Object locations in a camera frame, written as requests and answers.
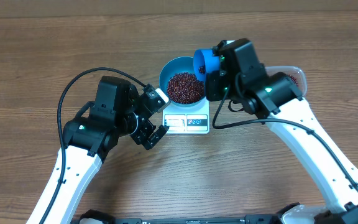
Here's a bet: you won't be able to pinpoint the blue plastic measuring scoop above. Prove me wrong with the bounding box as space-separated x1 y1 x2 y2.
193 49 220 82

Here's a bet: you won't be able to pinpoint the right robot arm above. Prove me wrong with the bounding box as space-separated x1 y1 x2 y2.
194 56 358 223

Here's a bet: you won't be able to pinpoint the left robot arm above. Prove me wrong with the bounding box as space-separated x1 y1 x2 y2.
28 76 170 223

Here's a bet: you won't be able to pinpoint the red beans in bowl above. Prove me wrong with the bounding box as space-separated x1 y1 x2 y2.
167 72 204 105

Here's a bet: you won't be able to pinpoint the blue metal bowl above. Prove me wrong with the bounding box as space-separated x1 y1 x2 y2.
159 57 206 97

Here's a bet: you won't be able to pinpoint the white digital kitchen scale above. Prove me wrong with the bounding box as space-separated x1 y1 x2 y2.
162 97 210 134

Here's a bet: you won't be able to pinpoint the red adzuki beans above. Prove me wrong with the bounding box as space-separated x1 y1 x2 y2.
198 65 299 86

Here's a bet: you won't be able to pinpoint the clear plastic container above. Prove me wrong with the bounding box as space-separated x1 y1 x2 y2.
265 65 308 96

